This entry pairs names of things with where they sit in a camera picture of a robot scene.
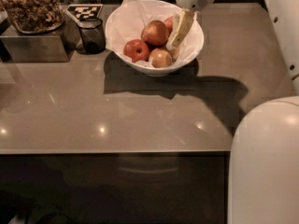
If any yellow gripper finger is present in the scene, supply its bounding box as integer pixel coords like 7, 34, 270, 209
166, 9, 194, 50

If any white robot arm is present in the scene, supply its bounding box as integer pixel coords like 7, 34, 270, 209
227, 0, 299, 224

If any yellow apple at right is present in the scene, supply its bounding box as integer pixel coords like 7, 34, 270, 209
169, 47, 180, 61

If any top left red-yellow apple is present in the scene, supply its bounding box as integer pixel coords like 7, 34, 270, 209
141, 21, 169, 46

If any yellow-red front apple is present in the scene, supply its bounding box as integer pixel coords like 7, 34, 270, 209
149, 49, 172, 68

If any white ceramic bowl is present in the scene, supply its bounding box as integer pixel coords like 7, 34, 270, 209
105, 0, 205, 77

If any white paper bowl liner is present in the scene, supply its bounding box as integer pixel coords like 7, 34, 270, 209
107, 0, 198, 69

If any red apple at left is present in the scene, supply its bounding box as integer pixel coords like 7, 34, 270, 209
123, 39, 150, 63

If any black mesh cup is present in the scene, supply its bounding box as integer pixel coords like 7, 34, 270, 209
78, 18, 106, 54

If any black white fiducial marker card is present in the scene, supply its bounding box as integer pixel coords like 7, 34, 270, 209
67, 4, 103, 21

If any grey metal box stand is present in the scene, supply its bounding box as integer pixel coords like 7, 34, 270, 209
0, 18, 80, 63

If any glass container of granola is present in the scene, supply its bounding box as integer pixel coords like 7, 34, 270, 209
0, 0, 64, 35

